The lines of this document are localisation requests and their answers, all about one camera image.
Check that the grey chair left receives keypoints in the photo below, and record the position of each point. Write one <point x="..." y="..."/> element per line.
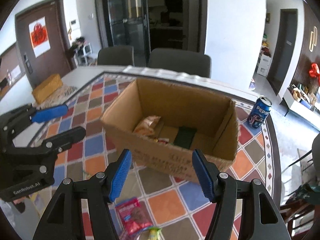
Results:
<point x="116" y="56"/>

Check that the yellow green candy packet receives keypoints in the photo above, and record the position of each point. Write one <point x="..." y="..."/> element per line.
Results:
<point x="154" y="233"/>

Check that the red bow decoration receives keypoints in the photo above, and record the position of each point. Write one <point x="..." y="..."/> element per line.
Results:
<point x="314" y="72"/>

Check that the blue pepsi can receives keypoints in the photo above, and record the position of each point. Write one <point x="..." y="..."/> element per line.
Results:
<point x="259" y="112"/>

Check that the grey chair middle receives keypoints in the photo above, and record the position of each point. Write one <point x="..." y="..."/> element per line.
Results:
<point x="181" y="61"/>

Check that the seated person in background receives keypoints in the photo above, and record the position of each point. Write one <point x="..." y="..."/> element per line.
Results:
<point x="77" y="48"/>

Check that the brown entrance door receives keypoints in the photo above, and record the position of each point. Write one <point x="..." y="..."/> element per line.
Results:
<point x="53" y="61"/>

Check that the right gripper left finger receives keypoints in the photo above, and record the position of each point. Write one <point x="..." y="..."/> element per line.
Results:
<point x="62" y="219"/>

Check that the brown cardboard box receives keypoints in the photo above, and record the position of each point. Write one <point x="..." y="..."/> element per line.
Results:
<point x="212" y="114"/>

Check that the black glass cabinet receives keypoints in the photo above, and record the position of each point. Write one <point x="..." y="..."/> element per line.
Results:
<point x="149" y="24"/>

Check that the white low tv cabinet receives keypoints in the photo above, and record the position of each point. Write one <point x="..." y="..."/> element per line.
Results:
<point x="299" y="109"/>

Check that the red snack packet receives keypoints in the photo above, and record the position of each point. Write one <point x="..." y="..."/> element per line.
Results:
<point x="161" y="140"/>

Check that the dark green snack packet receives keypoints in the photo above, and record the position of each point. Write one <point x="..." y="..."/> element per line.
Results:
<point x="184" y="137"/>

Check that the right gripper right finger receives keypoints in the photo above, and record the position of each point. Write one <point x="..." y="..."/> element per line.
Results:
<point x="260" y="218"/>

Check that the grey chair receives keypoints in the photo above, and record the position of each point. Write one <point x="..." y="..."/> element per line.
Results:
<point x="116" y="56"/>
<point x="181" y="61"/>

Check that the pink snack packet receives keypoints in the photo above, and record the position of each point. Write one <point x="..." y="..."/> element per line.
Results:
<point x="133" y="217"/>

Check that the colourful diamond pattern tablecloth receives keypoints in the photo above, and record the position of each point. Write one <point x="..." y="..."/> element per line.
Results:
<point x="175" y="205"/>

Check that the yellow woven tissue box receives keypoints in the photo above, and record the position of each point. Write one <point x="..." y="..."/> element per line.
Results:
<point x="47" y="88"/>

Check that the beige fortune biscuits bag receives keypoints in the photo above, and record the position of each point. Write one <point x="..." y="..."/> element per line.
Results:
<point x="146" y="127"/>

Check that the red paper door poster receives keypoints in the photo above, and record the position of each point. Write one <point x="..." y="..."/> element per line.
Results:
<point x="39" y="37"/>

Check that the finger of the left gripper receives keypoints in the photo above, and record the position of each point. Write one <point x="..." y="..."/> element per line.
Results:
<point x="31" y="114"/>
<point x="55" y="144"/>

